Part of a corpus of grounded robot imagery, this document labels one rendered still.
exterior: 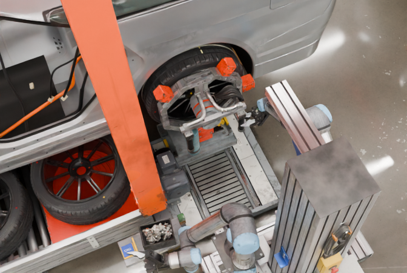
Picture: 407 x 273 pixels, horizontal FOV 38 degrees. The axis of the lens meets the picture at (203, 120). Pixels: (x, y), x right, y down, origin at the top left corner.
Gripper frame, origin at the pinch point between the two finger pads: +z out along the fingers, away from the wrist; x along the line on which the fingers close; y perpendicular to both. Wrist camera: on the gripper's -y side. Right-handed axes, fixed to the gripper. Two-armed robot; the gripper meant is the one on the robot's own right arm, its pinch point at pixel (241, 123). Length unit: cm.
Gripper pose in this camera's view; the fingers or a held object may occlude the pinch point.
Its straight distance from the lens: 359.5
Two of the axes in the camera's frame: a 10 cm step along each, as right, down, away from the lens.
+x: 3.9, 7.9, -4.7
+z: -9.2, 3.6, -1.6
